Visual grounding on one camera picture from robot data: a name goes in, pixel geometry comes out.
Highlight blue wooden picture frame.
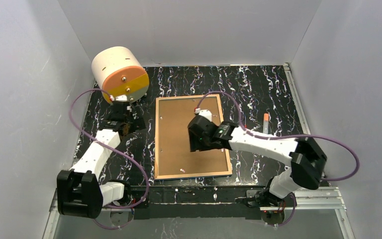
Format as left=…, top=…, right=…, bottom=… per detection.
left=154, top=94, right=233, bottom=180

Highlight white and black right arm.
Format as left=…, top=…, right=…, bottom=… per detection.
left=188, top=115, right=327, bottom=202

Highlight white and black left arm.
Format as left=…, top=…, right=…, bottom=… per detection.
left=57, top=100, right=145, bottom=219

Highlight white cylindrical drawer box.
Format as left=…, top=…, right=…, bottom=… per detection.
left=92, top=46, right=149, bottom=102

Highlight white orange-capped marker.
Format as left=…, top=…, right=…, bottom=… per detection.
left=262, top=113, right=270, bottom=134

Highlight brown frame backing board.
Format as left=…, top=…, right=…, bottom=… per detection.
left=157, top=97, right=229, bottom=176

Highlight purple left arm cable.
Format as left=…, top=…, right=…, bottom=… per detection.
left=68, top=89, right=150, bottom=231

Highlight black front mounting rail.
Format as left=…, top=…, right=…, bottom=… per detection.
left=100, top=186, right=286, bottom=221

